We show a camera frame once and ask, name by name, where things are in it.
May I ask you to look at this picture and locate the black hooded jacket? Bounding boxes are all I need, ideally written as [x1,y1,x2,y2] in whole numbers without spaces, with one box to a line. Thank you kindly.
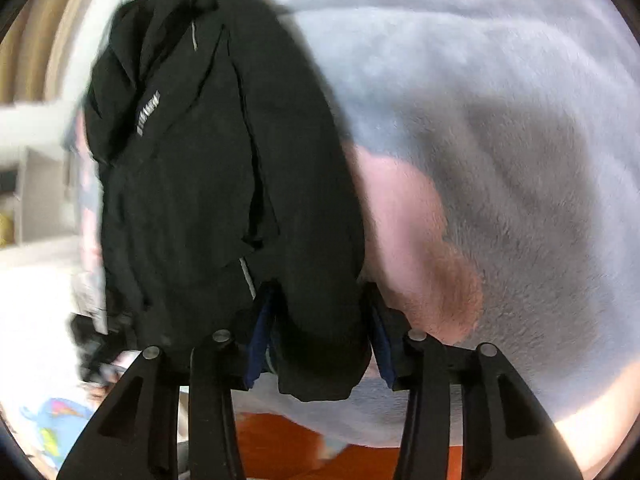
[82,0,373,402]

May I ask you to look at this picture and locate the grey floral blanket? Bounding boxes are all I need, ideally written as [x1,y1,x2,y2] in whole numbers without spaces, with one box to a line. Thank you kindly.
[65,0,633,448]

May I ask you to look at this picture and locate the striped brown window blind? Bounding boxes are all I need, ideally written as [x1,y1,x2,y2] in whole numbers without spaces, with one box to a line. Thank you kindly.
[0,0,86,106]

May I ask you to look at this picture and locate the colourful floor mat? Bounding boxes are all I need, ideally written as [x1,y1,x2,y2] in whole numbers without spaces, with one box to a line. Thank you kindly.
[20,397,103,463]

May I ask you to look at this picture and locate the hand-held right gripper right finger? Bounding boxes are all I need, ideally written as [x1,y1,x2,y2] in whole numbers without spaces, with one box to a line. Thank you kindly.
[362,282,585,480]

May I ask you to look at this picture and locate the white bookshelf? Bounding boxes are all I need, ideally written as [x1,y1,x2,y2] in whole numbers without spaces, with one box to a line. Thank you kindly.
[0,102,86,248]

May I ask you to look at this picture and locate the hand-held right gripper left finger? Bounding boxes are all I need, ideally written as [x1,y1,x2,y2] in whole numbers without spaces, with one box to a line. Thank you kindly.
[56,282,281,480]

